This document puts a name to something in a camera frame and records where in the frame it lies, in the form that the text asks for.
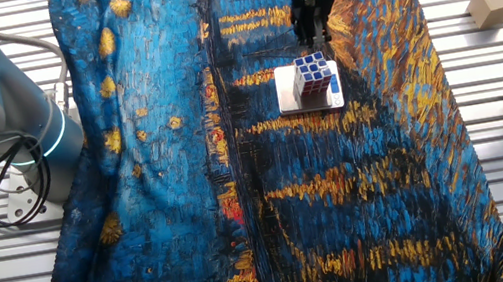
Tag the blue white Rubik's cube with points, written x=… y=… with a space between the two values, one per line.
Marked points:
x=312 y=75

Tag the silver digital pocket scale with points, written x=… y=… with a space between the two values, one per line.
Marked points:
x=288 y=100

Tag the blue starry night cloth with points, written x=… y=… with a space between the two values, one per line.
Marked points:
x=179 y=198

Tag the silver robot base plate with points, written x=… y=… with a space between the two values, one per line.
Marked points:
x=26 y=204

